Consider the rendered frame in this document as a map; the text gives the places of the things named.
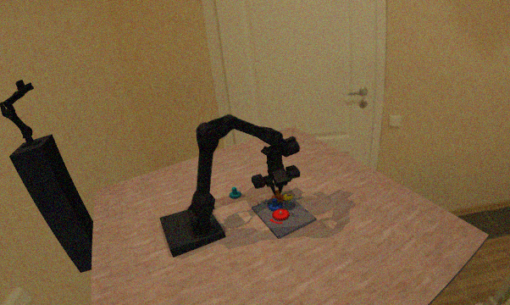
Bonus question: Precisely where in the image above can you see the red gear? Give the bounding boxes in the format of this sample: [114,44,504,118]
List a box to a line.
[273,209,290,221]

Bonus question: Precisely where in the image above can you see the teal gear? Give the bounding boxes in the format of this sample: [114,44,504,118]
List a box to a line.
[229,187,241,199]

